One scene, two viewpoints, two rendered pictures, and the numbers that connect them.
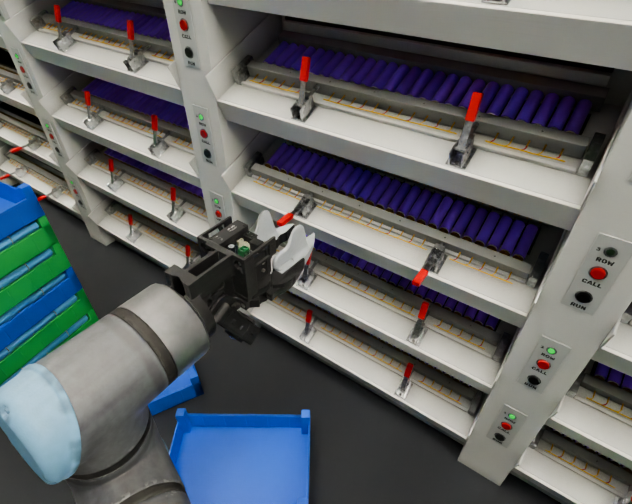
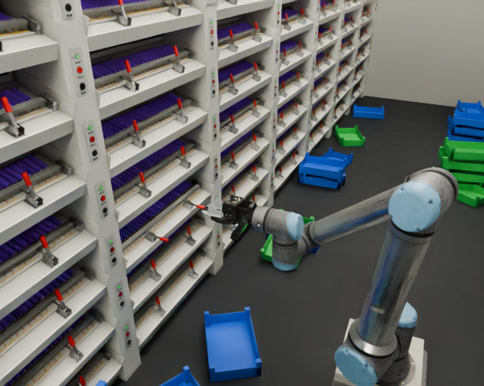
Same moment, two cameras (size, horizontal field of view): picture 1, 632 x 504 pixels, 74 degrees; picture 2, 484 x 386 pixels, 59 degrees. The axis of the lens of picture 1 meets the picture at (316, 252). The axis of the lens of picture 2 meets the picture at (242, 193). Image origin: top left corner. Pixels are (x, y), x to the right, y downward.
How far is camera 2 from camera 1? 1.58 m
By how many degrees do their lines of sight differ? 78
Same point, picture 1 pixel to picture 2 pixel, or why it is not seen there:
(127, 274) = not seen: outside the picture
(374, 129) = (164, 178)
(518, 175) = (195, 159)
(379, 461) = (218, 298)
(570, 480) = (226, 237)
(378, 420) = (198, 299)
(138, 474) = not seen: hidden behind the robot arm
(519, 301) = (205, 193)
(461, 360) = (201, 233)
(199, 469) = (234, 365)
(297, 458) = (222, 326)
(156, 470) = not seen: hidden behind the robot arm
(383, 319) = (181, 251)
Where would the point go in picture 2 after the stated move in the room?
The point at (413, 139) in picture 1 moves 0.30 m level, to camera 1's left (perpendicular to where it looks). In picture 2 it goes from (173, 171) to (174, 210)
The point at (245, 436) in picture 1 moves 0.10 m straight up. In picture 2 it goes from (214, 350) to (213, 332)
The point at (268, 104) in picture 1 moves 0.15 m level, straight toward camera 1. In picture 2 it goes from (132, 204) to (175, 198)
